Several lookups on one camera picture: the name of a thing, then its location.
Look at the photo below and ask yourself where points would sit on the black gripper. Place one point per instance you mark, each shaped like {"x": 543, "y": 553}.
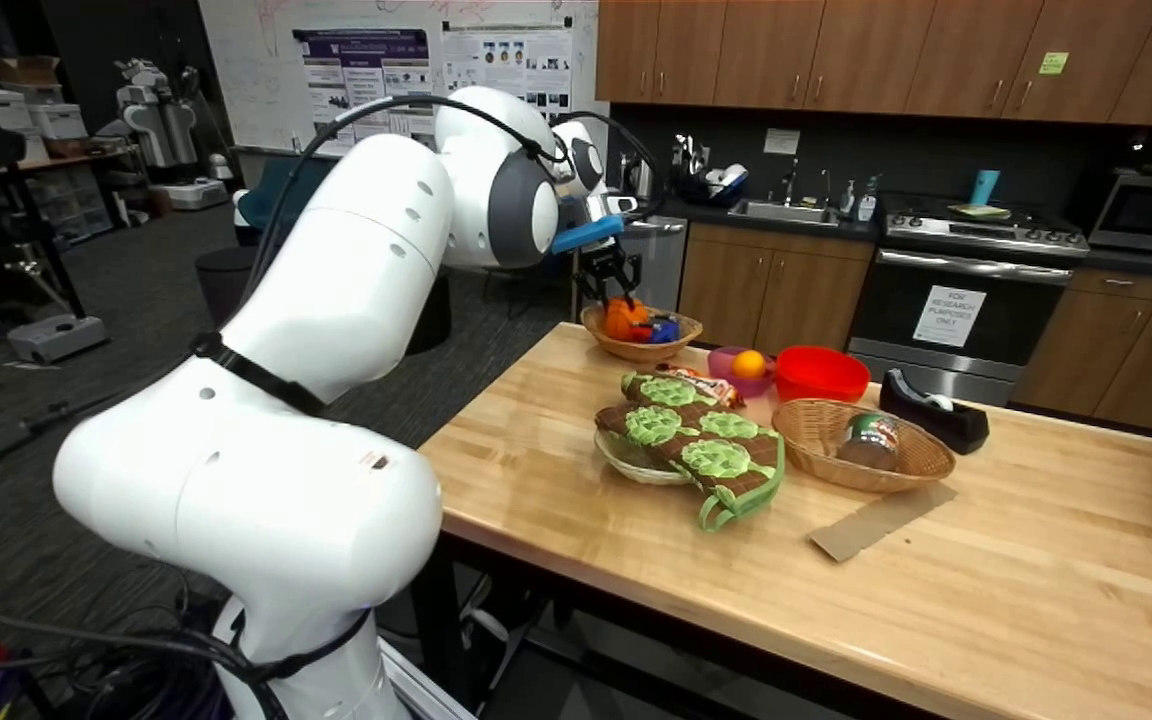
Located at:
{"x": 611, "y": 261}

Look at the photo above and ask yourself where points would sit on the orange basketball toy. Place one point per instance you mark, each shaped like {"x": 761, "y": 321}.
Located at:
{"x": 626, "y": 317}

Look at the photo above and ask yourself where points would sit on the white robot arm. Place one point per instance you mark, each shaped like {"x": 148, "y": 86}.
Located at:
{"x": 228, "y": 467}

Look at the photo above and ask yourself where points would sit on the small orange ball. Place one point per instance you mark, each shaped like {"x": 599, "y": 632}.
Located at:
{"x": 750, "y": 365}

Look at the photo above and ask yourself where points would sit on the white bowl under mitt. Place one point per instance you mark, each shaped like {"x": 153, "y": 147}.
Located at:
{"x": 631, "y": 458}

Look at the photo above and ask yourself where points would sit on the red plastic bowl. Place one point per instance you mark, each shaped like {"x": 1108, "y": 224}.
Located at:
{"x": 810, "y": 371}

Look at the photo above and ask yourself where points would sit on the wicker basket with toys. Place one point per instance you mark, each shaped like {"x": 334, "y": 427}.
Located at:
{"x": 640, "y": 350}

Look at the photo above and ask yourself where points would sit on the stainless dishwasher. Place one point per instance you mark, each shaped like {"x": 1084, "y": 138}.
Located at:
{"x": 662, "y": 245}

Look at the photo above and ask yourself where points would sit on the blue grey lego toy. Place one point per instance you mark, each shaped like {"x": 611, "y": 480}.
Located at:
{"x": 667, "y": 328}

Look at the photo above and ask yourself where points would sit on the lower wooden cabinet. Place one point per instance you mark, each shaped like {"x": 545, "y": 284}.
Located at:
{"x": 773, "y": 284}

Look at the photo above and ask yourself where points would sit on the pink plastic plate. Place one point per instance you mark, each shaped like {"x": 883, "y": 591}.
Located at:
{"x": 723, "y": 365}

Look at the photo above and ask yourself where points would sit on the dish rack with dishes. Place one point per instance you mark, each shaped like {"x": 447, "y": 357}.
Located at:
{"x": 698, "y": 178}

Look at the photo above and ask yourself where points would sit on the kitchen sink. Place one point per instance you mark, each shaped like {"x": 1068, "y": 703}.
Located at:
{"x": 791, "y": 213}

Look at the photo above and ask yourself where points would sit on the brown green oven mitt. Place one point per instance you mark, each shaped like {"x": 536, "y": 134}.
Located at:
{"x": 730, "y": 458}

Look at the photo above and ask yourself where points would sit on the brown wicker basket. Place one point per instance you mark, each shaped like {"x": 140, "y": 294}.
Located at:
{"x": 823, "y": 447}

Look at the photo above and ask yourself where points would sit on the green can in basket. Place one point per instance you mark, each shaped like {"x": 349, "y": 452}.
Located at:
{"x": 873, "y": 430}

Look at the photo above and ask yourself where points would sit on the cardboard strip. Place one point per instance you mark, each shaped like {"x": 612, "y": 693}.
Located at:
{"x": 873, "y": 520}

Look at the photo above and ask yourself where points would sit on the stainless oven stove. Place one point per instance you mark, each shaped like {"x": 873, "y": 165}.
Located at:
{"x": 957, "y": 299}

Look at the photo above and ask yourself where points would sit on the black tape dispenser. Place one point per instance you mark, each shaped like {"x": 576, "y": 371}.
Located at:
{"x": 954, "y": 427}

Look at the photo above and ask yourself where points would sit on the blue cup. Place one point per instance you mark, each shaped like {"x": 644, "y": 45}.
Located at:
{"x": 984, "y": 185}

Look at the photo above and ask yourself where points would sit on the upper wooden cabinets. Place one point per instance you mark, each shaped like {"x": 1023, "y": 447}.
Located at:
{"x": 1068, "y": 61}

